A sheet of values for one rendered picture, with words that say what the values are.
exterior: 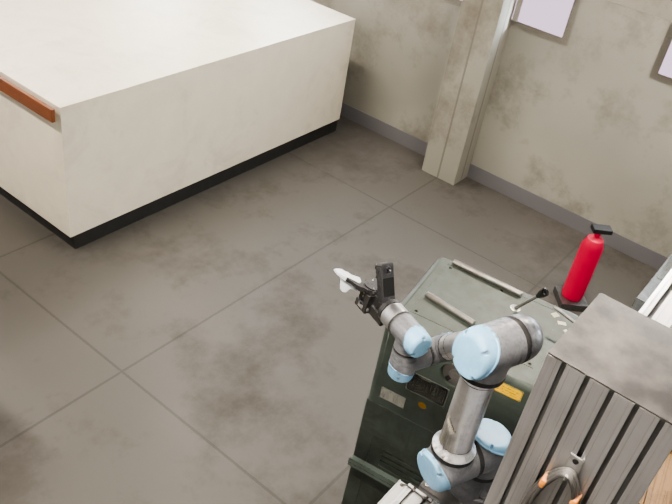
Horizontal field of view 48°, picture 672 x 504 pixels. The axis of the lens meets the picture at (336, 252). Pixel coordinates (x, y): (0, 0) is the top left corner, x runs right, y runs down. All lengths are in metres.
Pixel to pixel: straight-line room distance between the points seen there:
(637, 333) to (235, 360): 2.87
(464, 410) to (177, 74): 3.36
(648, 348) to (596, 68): 4.09
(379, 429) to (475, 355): 1.21
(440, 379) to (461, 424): 0.71
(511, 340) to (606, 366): 0.39
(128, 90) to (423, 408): 2.68
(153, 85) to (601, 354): 3.66
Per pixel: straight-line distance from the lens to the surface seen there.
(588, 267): 4.89
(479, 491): 2.21
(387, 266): 2.09
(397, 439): 2.89
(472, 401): 1.85
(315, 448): 3.76
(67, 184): 4.56
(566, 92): 5.58
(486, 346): 1.72
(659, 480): 2.97
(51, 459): 3.73
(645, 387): 1.42
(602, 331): 1.50
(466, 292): 2.77
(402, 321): 2.04
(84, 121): 4.45
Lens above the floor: 2.90
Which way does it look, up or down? 36 degrees down
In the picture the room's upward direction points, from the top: 10 degrees clockwise
